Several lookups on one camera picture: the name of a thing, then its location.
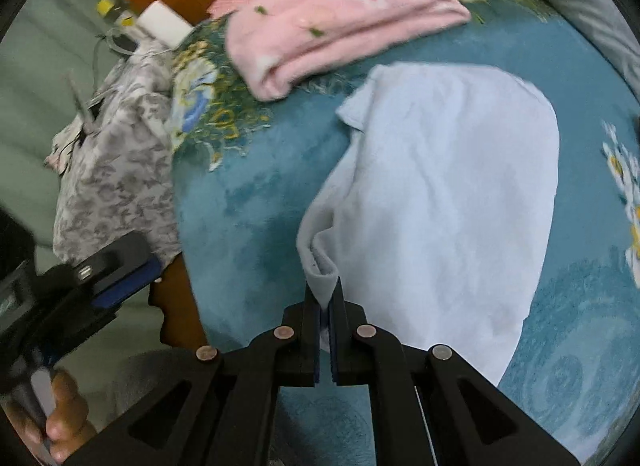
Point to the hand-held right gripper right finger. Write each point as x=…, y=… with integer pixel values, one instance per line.
x=334, y=346

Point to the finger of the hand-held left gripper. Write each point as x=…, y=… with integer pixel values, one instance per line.
x=125, y=276

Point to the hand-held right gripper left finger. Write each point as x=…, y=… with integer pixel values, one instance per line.
x=316, y=346

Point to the light blue printed t-shirt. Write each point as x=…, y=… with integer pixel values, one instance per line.
x=440, y=196

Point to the person's grey pants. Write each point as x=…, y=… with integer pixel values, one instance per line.
x=150, y=371

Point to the grey patterned cloth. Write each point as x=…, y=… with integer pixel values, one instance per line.
x=115, y=170

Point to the teal floral blanket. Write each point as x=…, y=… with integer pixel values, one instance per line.
x=250, y=206

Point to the white box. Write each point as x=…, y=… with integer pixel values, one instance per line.
x=162, y=20

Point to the pink folded towel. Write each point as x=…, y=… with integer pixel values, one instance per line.
x=325, y=20

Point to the wooden bed frame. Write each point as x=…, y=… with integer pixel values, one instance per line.
x=177, y=306

